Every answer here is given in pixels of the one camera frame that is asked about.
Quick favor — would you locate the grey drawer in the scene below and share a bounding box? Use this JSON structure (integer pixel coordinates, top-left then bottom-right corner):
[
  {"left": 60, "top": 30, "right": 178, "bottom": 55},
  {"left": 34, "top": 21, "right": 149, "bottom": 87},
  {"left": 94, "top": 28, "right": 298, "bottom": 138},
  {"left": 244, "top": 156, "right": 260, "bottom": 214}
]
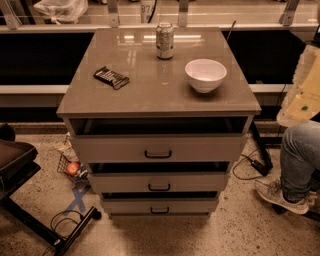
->
[
  {"left": 88, "top": 162, "right": 229, "bottom": 193},
  {"left": 101, "top": 191, "right": 219, "bottom": 216},
  {"left": 68, "top": 116, "right": 250, "bottom": 164}
]

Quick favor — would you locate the grey drawer cabinet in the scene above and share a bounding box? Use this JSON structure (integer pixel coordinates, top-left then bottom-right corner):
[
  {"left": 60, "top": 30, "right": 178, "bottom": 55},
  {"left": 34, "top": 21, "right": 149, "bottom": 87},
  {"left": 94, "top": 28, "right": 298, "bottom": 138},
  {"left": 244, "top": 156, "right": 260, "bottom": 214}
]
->
[{"left": 55, "top": 26, "right": 262, "bottom": 219}]

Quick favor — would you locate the dark snack bar wrapper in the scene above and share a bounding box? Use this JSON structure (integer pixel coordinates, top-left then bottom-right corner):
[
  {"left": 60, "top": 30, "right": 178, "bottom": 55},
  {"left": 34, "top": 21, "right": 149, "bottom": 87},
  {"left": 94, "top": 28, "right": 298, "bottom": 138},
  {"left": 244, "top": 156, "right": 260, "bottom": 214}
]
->
[{"left": 94, "top": 66, "right": 129, "bottom": 90}]

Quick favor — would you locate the white ceramic bowl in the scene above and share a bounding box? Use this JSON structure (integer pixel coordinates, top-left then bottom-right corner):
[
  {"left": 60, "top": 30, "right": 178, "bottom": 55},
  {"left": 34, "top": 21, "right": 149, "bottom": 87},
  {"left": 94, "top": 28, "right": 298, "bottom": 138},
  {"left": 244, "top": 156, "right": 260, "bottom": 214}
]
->
[{"left": 185, "top": 59, "right": 227, "bottom": 93}]

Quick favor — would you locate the silver soda can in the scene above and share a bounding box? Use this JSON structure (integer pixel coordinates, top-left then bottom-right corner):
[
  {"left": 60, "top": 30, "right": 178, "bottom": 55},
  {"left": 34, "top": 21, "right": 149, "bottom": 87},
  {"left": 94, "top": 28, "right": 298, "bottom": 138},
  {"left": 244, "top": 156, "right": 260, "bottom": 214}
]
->
[{"left": 156, "top": 22, "right": 174, "bottom": 59}]

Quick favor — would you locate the red apple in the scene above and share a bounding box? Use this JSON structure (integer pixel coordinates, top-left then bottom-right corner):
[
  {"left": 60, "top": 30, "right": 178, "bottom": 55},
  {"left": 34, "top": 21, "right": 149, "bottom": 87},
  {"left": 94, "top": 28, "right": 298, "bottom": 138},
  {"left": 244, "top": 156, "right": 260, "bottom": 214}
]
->
[{"left": 66, "top": 162, "right": 80, "bottom": 176}]

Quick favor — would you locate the grey knit sneaker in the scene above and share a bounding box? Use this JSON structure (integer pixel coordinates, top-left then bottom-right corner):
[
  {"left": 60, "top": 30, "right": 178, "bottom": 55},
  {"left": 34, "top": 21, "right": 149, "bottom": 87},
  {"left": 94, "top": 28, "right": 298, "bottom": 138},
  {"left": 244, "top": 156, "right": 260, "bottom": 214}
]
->
[{"left": 254, "top": 180, "right": 309, "bottom": 215}]

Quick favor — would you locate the person leg in jeans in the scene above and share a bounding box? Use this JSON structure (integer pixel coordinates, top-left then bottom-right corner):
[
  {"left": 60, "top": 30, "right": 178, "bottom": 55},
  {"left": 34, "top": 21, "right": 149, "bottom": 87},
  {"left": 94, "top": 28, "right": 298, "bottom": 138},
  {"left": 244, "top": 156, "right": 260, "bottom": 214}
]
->
[{"left": 280, "top": 121, "right": 320, "bottom": 202}]

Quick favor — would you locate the clear plastic bag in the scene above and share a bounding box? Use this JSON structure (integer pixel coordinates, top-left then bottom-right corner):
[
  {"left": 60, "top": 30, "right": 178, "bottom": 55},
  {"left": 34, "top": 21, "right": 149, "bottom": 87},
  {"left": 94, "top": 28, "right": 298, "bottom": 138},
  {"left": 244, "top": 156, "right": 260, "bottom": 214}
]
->
[{"left": 33, "top": 0, "right": 88, "bottom": 24}]

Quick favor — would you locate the wire basket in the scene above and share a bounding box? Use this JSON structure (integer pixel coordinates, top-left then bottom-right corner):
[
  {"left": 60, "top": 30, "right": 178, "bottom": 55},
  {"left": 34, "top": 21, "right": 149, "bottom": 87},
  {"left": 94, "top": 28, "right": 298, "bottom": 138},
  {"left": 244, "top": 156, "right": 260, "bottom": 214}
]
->
[{"left": 57, "top": 155, "right": 88, "bottom": 184}]

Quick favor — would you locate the black power adapter cable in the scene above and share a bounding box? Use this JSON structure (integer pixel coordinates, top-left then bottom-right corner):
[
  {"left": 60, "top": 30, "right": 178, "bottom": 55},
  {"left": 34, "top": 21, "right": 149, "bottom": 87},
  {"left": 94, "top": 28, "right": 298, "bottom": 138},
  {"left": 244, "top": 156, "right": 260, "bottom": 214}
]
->
[{"left": 231, "top": 147, "right": 270, "bottom": 181}]

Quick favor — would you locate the black floor cable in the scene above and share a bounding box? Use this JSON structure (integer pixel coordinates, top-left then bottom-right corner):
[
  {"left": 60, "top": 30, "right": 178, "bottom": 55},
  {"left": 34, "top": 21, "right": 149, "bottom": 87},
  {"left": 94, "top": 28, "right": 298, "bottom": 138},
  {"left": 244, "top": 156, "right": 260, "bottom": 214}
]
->
[{"left": 41, "top": 209, "right": 86, "bottom": 256}]

